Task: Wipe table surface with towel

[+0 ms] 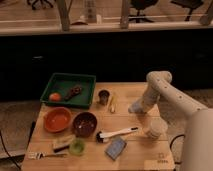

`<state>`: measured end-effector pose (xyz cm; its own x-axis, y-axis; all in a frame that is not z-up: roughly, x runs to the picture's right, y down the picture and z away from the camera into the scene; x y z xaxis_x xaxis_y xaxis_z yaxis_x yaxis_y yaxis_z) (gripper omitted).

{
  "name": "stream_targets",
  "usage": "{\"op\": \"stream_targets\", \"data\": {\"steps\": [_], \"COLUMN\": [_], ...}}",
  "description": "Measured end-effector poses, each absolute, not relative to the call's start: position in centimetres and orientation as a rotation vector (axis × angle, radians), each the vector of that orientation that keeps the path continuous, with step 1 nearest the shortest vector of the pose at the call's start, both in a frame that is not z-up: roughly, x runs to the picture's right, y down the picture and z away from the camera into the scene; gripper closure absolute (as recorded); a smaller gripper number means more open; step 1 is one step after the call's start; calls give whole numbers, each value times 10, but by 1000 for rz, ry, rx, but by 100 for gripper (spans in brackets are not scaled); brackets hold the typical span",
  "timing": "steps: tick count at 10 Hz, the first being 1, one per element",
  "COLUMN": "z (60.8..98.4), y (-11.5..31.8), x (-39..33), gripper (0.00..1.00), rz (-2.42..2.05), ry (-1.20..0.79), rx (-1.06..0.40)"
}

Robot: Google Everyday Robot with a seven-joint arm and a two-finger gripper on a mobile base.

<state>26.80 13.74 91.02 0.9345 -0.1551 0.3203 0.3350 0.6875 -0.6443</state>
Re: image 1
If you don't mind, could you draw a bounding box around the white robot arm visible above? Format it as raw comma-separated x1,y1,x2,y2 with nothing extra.
128,71,213,171

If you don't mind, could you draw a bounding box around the blue sponge towel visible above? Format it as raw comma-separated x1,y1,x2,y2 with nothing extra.
105,137,127,160

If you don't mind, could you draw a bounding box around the yellow banana-like item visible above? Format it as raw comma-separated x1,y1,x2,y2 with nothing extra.
108,96,116,113

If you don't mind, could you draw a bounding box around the small metal cup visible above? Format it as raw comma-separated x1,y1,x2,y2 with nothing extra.
98,90,110,105

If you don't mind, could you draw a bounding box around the dark brown bowl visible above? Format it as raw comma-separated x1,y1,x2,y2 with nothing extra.
72,112,97,138

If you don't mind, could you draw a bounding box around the green plastic tray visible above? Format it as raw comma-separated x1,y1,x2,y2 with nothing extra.
40,73,96,109

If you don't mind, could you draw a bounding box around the brown object in tray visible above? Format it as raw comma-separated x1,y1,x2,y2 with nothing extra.
64,86,82,101

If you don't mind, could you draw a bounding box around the small green cup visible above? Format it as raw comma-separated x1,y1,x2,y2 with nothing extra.
69,138,85,156

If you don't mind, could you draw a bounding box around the orange bowl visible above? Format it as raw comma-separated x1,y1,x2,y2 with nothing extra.
43,107,71,133

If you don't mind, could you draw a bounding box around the orange fruit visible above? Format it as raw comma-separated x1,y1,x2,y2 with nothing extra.
49,93,62,102

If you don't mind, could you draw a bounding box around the black office chair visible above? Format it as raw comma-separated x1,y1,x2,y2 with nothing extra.
129,0,158,23
26,0,53,10

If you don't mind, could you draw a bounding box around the metal fork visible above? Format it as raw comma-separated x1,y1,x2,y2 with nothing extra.
28,152,67,159

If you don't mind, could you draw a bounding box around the black office chair left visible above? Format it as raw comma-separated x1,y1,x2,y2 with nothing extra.
26,0,53,10

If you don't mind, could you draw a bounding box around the white handled dish brush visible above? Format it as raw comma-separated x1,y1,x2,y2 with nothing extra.
96,127,139,143

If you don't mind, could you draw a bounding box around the black cable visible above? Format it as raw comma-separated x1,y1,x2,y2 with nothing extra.
0,129,22,170

